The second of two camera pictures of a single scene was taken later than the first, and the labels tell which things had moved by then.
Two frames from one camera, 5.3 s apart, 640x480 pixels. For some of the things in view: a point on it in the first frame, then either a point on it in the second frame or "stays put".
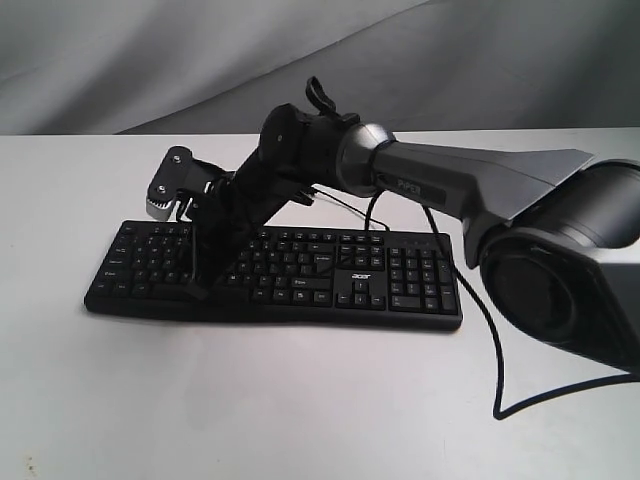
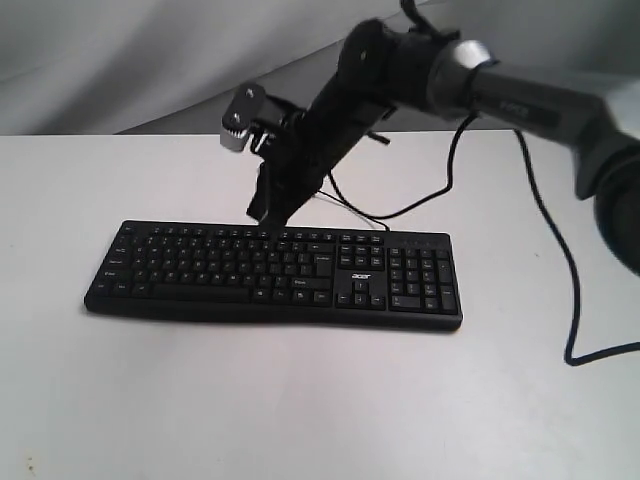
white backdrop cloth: (179, 67) stays put
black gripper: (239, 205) to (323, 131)
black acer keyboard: (284, 275) stays put
